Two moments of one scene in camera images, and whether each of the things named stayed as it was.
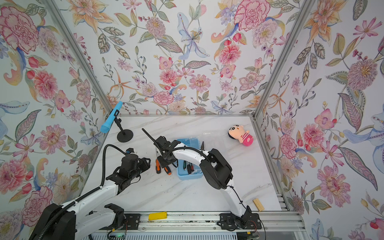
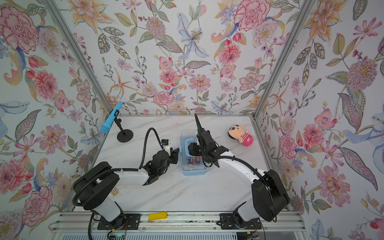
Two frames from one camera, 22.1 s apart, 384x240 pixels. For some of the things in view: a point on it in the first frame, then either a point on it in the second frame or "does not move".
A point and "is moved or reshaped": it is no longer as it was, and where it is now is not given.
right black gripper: (162, 164) to (192, 151)
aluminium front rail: (272, 222) does not move
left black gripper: (143, 161) to (173, 155)
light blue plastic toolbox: (186, 170) is moved or reshaped
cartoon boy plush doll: (237, 132) does not move
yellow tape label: (157, 216) does not move
